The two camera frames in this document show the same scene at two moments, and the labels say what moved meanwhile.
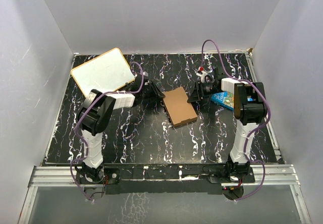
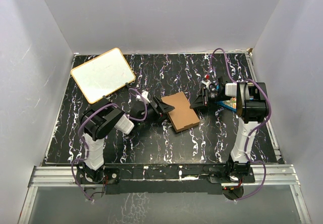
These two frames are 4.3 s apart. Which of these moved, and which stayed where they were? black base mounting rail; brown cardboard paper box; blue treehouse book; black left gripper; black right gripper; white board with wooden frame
Moved: black right gripper; brown cardboard paper box; black left gripper
Stayed: blue treehouse book; white board with wooden frame; black base mounting rail
